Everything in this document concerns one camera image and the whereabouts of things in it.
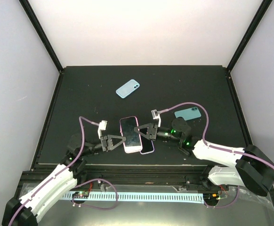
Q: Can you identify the black phone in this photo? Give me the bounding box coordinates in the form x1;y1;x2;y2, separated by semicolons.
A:
141;139;153;153

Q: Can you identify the red phone case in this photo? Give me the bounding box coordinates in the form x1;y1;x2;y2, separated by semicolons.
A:
120;116;142;149

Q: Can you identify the pink phone case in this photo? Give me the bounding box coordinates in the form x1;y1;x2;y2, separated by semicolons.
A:
119;115;143;154

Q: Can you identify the lilac phone case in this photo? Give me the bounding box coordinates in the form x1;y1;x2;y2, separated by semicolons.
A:
139;138;155;155

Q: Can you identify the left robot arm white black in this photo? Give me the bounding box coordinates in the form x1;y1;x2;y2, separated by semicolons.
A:
2;134;126;226

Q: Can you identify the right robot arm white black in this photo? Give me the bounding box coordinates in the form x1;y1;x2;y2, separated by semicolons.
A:
134;117;274;196

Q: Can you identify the teal phone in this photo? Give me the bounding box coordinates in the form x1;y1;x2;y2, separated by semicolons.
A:
174;107;201;121

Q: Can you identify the light blue phone case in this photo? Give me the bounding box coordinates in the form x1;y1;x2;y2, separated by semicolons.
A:
116;79;140;99

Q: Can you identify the left small circuit board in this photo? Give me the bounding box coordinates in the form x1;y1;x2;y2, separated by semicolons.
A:
73;191;89;199

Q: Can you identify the small circuit board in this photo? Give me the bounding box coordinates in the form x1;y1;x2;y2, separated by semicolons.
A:
73;191;89;199
208;193;223;201

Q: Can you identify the right small circuit board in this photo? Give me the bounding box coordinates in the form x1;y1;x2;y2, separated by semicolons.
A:
208;193;223;201

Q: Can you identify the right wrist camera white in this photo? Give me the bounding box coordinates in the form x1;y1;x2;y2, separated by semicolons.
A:
151;109;161;127

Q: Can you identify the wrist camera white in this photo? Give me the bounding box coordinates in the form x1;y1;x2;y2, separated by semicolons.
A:
151;109;161;127
97;120;108;138

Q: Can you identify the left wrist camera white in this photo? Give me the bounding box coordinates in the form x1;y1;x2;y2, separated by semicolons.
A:
97;120;108;138

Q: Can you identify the left purple base cable loop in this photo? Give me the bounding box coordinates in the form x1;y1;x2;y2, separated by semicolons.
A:
71;178;119;210

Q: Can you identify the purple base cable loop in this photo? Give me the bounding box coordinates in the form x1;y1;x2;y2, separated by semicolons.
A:
204;186;239;210
71;178;119;210

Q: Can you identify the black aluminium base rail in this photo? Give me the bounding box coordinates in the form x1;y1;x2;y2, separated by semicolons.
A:
21;164;213;191

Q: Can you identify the light blue slotted cable duct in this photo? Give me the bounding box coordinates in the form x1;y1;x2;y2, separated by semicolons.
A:
60;191;204;204

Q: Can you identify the right purple base cable loop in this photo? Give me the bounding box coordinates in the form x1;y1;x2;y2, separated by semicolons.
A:
204;186;239;210

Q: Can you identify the left black frame post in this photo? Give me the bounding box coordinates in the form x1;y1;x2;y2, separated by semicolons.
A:
19;0;64;73

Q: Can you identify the black frame post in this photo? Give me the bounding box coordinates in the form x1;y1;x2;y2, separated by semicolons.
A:
226;0;273;72
19;0;64;73

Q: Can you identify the right black frame post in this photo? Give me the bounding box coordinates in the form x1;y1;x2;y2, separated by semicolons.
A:
226;0;273;72

